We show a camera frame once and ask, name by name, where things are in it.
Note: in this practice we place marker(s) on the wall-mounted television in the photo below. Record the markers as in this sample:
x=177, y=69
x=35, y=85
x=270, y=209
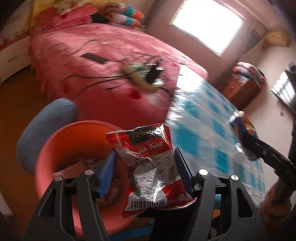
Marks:
x=284, y=89

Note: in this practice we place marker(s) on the black phone on bed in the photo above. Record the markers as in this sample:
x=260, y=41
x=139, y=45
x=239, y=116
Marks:
x=95, y=58

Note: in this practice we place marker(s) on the folded pink blanket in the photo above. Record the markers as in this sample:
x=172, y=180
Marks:
x=49, y=19

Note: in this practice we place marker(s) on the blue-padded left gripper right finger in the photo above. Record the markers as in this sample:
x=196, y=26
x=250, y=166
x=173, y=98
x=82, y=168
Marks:
x=239, y=218

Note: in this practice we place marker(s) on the blue round stool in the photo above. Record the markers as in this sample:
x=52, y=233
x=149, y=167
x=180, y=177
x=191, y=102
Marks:
x=51, y=118

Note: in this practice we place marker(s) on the lower striped bolster pillow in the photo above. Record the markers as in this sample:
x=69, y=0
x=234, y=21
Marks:
x=121, y=19

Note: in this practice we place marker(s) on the folded blankets on cabinet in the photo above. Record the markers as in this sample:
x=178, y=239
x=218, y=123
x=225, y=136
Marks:
x=248, y=69

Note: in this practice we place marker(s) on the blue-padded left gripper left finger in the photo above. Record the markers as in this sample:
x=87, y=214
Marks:
x=53, y=216

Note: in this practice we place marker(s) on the upper striped bolster pillow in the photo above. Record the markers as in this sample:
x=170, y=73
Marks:
x=123, y=9

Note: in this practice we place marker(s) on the blue white checkered tablecloth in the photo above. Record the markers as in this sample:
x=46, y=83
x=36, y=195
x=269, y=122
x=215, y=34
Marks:
x=200, y=123

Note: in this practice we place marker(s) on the window with white frame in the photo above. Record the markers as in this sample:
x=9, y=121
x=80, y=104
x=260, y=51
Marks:
x=213, y=23

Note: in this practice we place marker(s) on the pink floral bed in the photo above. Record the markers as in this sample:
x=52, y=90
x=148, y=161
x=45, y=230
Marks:
x=101, y=91

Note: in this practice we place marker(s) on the floral small pillow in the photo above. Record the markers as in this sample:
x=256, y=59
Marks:
x=65, y=6

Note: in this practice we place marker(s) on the operator hand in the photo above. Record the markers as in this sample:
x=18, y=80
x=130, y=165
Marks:
x=276, y=207

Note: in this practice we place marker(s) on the white plastic bottle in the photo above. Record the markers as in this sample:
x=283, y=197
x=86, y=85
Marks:
x=239, y=155

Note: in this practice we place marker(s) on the striped bolster pillow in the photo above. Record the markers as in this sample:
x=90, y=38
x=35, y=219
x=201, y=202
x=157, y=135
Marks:
x=123, y=9
x=121, y=19

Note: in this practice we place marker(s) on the red Teh Tarik packet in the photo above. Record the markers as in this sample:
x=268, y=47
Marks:
x=154, y=181

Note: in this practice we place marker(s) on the orange plastic trash bin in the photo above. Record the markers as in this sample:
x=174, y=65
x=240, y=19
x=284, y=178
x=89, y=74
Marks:
x=76, y=148

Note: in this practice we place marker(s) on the white bedside table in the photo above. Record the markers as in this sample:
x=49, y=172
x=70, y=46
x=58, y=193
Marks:
x=15, y=56

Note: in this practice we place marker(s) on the power strip with chargers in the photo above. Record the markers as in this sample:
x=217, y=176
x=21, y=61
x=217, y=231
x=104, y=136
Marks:
x=144, y=75

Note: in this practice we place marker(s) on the brown wooden cabinet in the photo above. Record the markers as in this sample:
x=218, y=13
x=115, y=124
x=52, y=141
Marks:
x=240, y=90

